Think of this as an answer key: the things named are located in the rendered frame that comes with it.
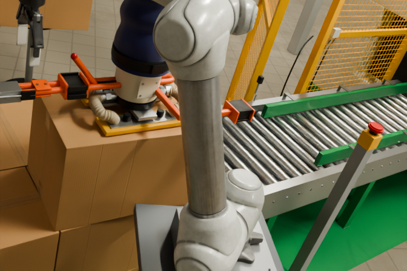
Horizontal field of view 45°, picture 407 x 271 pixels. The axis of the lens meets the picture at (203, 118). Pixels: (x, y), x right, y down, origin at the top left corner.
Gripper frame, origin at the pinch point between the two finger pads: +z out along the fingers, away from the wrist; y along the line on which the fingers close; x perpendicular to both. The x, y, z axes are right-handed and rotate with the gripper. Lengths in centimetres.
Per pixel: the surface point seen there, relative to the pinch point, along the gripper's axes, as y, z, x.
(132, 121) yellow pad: -10.5, 24.4, -36.2
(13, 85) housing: 0.6, 12.5, 3.4
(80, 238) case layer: -17, 74, -21
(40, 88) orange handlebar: -1.8, 12.6, -4.6
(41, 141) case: 8.4, 43.7, -10.6
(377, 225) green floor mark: -31, 121, -228
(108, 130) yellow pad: -12.9, 24.9, -25.7
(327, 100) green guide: 32, 60, -207
